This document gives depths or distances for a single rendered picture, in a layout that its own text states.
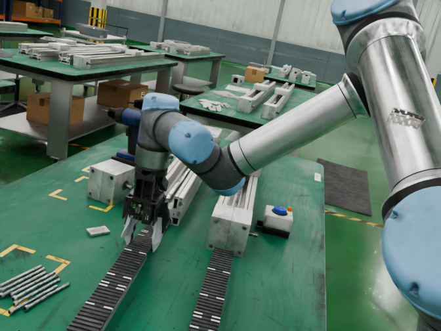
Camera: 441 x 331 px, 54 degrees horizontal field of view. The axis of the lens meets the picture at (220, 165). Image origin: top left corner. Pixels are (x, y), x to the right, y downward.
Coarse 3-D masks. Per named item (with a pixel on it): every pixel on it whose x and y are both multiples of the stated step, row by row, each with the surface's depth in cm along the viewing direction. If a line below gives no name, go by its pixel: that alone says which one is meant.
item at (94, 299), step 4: (92, 296) 79; (96, 296) 79; (88, 300) 78; (92, 300) 78; (96, 300) 78; (100, 300) 78; (104, 300) 78; (108, 300) 78; (112, 300) 79; (100, 304) 77; (104, 304) 77; (108, 304) 77; (112, 304) 78
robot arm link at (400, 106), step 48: (336, 0) 68; (384, 0) 62; (384, 48) 60; (384, 96) 56; (432, 96) 55; (384, 144) 54; (432, 144) 49; (432, 192) 43; (384, 240) 44; (432, 240) 41; (432, 288) 39
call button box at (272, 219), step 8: (272, 208) 128; (264, 216) 126; (272, 216) 123; (280, 216) 124; (288, 216) 125; (264, 224) 124; (272, 224) 124; (280, 224) 123; (288, 224) 123; (264, 232) 125; (272, 232) 124; (280, 232) 124; (288, 232) 124
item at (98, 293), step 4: (96, 292) 80; (100, 292) 80; (104, 292) 80; (108, 292) 81; (100, 296) 79; (104, 296) 79; (108, 296) 79; (112, 296) 80; (116, 296) 80; (120, 296) 80; (116, 300) 79
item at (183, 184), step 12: (168, 168) 136; (180, 168) 147; (168, 180) 129; (180, 180) 137; (192, 180) 131; (168, 192) 125; (180, 192) 120; (192, 192) 135; (168, 204) 120; (180, 204) 119; (180, 216) 119
